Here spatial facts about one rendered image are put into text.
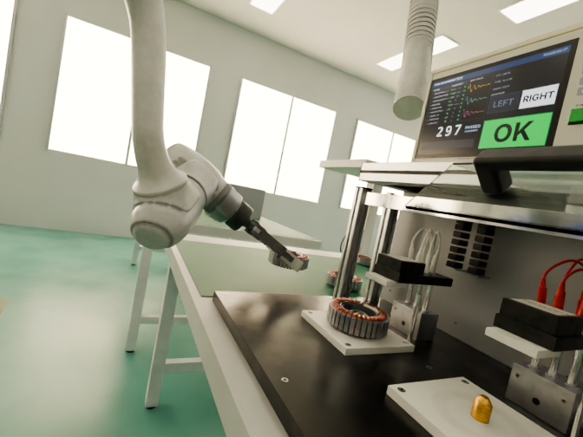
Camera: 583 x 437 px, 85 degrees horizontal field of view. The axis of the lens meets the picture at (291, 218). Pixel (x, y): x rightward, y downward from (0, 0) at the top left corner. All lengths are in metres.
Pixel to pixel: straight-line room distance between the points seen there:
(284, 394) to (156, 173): 0.42
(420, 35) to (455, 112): 1.44
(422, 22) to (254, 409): 2.07
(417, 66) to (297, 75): 3.86
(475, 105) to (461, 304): 0.40
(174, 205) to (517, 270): 0.65
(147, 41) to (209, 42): 4.65
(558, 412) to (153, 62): 0.80
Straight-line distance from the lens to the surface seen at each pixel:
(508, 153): 0.29
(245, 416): 0.42
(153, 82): 0.66
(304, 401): 0.42
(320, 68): 5.93
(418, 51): 2.07
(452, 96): 0.75
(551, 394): 0.59
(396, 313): 0.73
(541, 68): 0.67
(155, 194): 0.63
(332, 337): 0.57
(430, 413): 0.46
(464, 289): 0.79
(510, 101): 0.67
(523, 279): 0.73
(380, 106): 6.55
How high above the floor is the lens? 0.99
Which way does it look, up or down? 4 degrees down
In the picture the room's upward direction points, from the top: 11 degrees clockwise
